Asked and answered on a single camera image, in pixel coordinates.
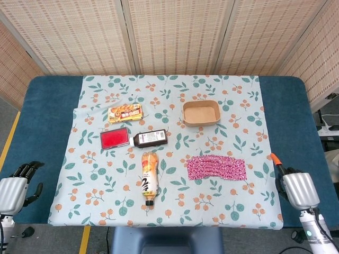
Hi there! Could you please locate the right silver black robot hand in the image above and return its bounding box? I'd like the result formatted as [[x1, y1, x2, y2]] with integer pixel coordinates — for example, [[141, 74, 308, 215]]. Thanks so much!
[[270, 152, 320, 212]]

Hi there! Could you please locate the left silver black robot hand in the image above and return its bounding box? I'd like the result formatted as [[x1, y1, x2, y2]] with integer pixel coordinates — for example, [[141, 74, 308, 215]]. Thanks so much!
[[0, 160, 45, 215]]

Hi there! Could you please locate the beige bag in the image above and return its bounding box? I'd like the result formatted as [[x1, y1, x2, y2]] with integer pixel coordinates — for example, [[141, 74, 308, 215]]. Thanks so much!
[[325, 149, 339, 176]]

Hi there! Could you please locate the black caster wheel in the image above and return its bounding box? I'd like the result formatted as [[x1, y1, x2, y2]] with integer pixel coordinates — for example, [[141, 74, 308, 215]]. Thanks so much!
[[291, 230, 304, 244]]

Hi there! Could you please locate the pink patterned cloth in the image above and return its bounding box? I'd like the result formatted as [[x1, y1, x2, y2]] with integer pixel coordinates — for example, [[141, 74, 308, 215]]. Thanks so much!
[[186, 154, 240, 182]]

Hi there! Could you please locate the red ink stamp pad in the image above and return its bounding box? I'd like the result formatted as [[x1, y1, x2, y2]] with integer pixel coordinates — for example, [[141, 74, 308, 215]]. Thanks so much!
[[100, 127, 131, 151]]

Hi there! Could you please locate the woven bamboo screen panel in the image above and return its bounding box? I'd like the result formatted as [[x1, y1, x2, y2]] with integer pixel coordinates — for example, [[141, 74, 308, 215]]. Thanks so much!
[[0, 0, 133, 76], [121, 0, 236, 76], [275, 0, 339, 113], [213, 0, 332, 76], [0, 20, 45, 110]]

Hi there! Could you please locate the brown cardboard tray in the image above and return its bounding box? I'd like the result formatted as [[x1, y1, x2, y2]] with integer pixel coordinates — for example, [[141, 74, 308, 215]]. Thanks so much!
[[182, 99, 221, 128]]

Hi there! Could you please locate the yellow curry box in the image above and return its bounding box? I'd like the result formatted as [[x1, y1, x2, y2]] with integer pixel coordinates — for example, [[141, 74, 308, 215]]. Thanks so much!
[[107, 103, 144, 125]]

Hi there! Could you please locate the floral leaf print tablecloth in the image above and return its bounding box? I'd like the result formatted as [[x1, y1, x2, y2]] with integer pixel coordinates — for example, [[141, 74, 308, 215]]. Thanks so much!
[[47, 75, 284, 230]]

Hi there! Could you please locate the orange drink plastic bottle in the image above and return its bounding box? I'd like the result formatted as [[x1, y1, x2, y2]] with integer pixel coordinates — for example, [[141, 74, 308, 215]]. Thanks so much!
[[140, 151, 159, 206]]

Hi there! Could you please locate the dark brown syrup bottle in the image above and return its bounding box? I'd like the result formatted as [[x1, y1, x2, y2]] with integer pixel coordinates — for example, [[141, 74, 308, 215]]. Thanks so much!
[[129, 129, 169, 148]]

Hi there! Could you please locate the curved black floor cable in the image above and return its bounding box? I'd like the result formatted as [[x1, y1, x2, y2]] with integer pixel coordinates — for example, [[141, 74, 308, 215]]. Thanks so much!
[[275, 246, 313, 254]]

